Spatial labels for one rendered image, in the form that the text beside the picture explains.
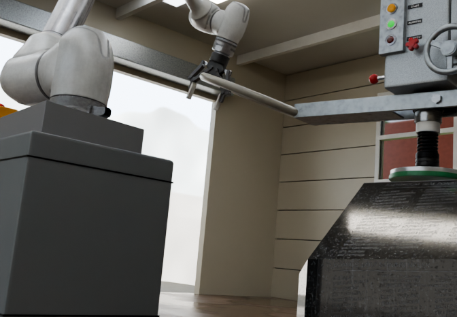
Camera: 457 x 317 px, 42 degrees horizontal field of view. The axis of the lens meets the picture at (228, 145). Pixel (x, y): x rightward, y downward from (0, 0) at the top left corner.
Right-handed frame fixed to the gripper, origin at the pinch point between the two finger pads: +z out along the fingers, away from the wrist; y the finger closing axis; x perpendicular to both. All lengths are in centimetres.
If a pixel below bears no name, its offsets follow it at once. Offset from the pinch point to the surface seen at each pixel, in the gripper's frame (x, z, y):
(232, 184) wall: 683, 123, -294
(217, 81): -23.7, -9.0, 16.6
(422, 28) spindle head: -26, -46, 77
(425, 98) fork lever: -23, -27, 85
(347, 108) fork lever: -17, -17, 62
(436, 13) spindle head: -26, -51, 79
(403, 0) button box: -25, -52, 68
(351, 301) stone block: -62, 29, 96
